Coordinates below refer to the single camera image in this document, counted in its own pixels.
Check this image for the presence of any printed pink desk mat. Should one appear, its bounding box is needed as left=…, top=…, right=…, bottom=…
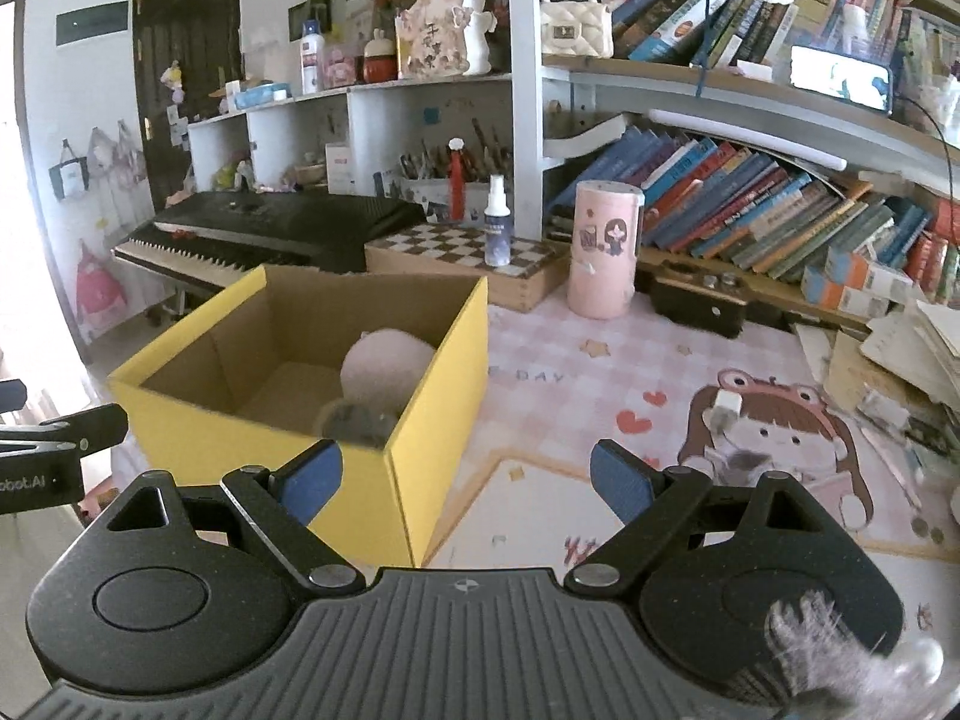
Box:
left=416, top=286, right=960, bottom=661

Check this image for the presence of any floral ceramic ornament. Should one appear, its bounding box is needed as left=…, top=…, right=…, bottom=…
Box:
left=395, top=0, right=473, bottom=80

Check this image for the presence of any white bookshelf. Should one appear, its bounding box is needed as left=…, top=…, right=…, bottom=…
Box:
left=506, top=0, right=960, bottom=241

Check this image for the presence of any pink cylindrical container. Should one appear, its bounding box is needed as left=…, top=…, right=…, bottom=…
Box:
left=566, top=180, right=646, bottom=320

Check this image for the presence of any white quilted handbag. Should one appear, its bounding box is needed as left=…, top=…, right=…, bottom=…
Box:
left=538, top=0, right=614, bottom=59

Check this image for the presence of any white cubby shelf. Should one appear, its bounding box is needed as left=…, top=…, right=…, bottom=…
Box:
left=186, top=73, right=518, bottom=241

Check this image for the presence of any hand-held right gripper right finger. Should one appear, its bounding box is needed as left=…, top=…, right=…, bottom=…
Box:
left=564, top=439, right=856, bottom=595

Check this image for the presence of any small spray bottle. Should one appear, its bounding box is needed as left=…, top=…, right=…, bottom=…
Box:
left=484, top=175, right=513, bottom=268

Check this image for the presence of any white tote bag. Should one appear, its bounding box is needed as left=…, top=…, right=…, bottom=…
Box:
left=49, top=139, right=91, bottom=200

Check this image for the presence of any red tassel pen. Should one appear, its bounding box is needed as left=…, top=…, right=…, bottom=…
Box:
left=448, top=139, right=467, bottom=224

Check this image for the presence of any pink dress wall hanging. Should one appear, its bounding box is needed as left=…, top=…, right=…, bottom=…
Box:
left=75, top=240, right=125, bottom=331

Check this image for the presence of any white ceramic figurine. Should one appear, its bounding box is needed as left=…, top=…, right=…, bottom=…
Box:
left=461, top=0, right=497, bottom=76

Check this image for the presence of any white box red label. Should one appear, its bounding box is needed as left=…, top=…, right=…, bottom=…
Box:
left=326, top=142, right=357, bottom=196

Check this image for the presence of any leaning row of books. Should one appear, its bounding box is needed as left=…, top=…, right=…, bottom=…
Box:
left=600, top=0, right=960, bottom=91

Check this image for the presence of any blue tissue pack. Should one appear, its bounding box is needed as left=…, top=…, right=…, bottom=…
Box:
left=234, top=82, right=290, bottom=110

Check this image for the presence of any red and white figurine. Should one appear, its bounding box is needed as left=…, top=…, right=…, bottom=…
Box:
left=363, top=28, right=398, bottom=83

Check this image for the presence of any pink plush ball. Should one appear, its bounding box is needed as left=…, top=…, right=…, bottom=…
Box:
left=340, top=328, right=438, bottom=421

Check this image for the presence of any grey fluffy pompom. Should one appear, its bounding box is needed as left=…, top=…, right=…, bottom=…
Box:
left=765, top=589, right=946, bottom=720

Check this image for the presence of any white lotion bottle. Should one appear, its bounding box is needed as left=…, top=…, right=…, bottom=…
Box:
left=300, top=20, right=326, bottom=96

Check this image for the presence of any black cable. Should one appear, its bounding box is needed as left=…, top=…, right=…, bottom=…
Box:
left=892, top=94, right=960, bottom=188

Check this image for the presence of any green wall sign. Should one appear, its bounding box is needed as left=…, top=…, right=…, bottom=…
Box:
left=56, top=1, right=128, bottom=46

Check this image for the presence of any long row of books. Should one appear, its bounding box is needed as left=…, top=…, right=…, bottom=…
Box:
left=551, top=124, right=960, bottom=308

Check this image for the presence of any wooden chessboard box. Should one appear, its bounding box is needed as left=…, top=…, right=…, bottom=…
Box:
left=365, top=221, right=571, bottom=314

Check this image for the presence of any smartphone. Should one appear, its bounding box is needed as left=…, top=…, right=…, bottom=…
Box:
left=790, top=43, right=895, bottom=117

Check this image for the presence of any pile of papers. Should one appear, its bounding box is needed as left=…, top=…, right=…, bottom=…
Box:
left=795, top=300, right=960, bottom=466

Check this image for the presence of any dark wooden door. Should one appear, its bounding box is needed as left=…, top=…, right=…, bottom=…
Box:
left=133, top=0, right=242, bottom=211

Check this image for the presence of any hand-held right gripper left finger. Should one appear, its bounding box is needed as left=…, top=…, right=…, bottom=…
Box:
left=105, top=439, right=367, bottom=595

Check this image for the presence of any orange and blue box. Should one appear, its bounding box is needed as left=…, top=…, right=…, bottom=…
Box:
left=801, top=266, right=893, bottom=320
left=825, top=249, right=916, bottom=302

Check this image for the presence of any black box with knobs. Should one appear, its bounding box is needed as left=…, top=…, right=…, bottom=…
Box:
left=649, top=262, right=751, bottom=338

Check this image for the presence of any black electronic keyboard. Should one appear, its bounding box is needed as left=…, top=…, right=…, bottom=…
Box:
left=111, top=191, right=428, bottom=290

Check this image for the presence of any blue hanging cord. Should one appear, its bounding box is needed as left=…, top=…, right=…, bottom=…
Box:
left=694, top=0, right=715, bottom=98

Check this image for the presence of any yellow cardboard box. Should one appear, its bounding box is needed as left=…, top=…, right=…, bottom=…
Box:
left=107, top=264, right=490, bottom=567

